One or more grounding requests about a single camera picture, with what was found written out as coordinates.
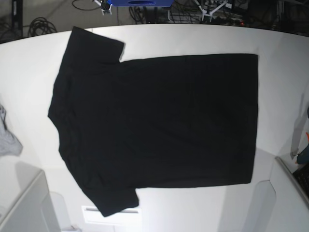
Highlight black T-shirt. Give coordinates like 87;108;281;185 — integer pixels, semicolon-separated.
48;27;258;217

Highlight white chair base legs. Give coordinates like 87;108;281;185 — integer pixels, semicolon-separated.
194;0;229;22

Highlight blue box at top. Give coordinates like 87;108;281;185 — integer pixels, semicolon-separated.
108;0;174;7

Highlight white slotted panel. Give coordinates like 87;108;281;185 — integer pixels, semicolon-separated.
82;206;142;226

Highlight grey cloth at left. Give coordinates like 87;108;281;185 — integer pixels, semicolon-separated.
0;105;23;156

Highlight orange teal object right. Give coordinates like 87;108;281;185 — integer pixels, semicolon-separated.
296;145;309;164

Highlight coiled black cable floor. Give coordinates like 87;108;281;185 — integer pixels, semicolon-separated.
27;17;57;37

